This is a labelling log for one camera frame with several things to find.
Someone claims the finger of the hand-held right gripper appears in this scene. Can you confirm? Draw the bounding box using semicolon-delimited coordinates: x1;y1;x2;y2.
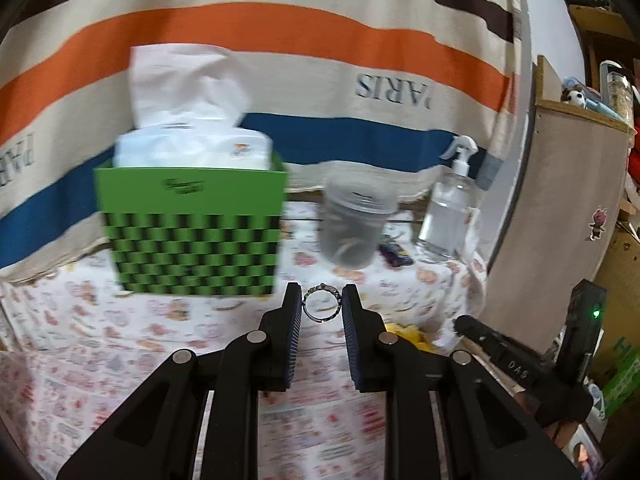
452;315;551;391

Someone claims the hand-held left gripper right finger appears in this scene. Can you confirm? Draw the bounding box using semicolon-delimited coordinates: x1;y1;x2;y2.
341;284;583;480

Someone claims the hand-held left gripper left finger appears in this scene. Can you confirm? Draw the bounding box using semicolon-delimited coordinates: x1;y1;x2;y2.
56;282;303;480

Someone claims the silver ring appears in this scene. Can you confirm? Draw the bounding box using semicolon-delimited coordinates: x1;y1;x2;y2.
302;285;343;322

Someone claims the green cardboard box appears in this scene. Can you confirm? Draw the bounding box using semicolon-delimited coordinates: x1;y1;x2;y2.
602;335;640;418

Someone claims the yellow paper lining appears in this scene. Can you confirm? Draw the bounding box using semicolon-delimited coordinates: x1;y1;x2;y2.
385;322;433;353

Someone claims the pink printed cloth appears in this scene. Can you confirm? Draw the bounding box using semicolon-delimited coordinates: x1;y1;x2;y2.
0;340;531;480

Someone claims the cartoon sticker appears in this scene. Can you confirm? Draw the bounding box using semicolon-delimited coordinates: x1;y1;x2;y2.
589;205;610;241

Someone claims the clear plastic cup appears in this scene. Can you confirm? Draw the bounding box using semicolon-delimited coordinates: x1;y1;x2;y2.
320;162;398;269

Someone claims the wooden board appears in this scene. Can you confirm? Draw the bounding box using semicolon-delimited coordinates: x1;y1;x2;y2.
480;105;631;356

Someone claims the green checkered tissue box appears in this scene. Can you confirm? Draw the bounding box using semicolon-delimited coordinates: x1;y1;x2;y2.
94;157;290;297

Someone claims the bear printed blanket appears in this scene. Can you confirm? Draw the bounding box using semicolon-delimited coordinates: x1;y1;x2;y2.
0;200;488;356

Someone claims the clear spray bottle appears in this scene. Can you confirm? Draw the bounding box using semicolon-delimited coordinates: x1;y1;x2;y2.
415;135;483;263

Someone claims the small plush toy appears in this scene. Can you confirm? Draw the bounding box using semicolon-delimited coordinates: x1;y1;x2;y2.
560;85;588;109

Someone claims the clear jar with white lid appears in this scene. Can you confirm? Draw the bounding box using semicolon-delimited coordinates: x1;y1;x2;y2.
600;60;632;121

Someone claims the brown cardboard box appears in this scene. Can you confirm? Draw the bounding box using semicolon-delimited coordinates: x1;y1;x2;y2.
535;55;630;133

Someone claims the white tissue pack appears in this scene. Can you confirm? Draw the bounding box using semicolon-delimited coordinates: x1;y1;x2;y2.
113;45;273;171

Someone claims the striped cloth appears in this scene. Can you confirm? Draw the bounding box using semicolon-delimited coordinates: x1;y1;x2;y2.
0;0;523;283

